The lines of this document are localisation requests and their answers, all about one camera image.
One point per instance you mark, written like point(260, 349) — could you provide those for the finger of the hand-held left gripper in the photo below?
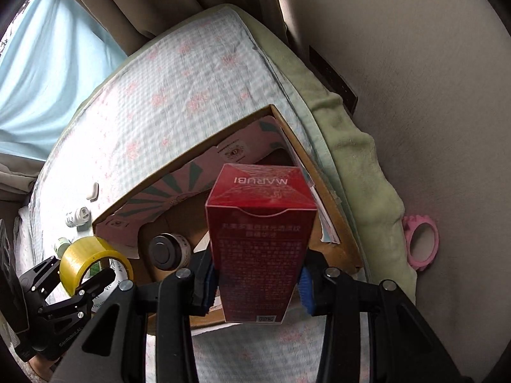
point(42, 273)
point(94, 281)

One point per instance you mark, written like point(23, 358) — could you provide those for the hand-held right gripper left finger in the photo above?
point(208, 289)

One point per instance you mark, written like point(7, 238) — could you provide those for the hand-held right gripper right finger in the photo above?
point(305, 292)

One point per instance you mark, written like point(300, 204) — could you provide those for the red carton box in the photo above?
point(259, 243)

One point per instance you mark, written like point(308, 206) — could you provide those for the brown cardboard box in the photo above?
point(183, 215)

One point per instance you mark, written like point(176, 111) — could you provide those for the yellow tape roll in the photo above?
point(80, 257)

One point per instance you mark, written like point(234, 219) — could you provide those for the small green-capped bottle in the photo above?
point(62, 247)

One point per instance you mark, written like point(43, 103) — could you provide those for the jar with dark lid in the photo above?
point(164, 251)

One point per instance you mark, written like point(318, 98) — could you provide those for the small white bottle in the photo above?
point(78, 216)

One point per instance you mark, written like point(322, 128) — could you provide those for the white and blue booklet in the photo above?
point(325, 223)

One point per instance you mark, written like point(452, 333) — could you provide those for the small white plastic piece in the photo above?
point(93, 191)

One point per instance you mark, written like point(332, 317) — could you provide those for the green fleece blanket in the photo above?
point(359, 167)

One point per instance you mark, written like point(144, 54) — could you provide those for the floral white bed sheet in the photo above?
point(167, 87)

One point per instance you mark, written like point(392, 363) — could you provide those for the light blue curtain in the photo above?
point(56, 68)

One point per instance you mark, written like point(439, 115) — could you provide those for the black wall socket panel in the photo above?
point(333, 78)

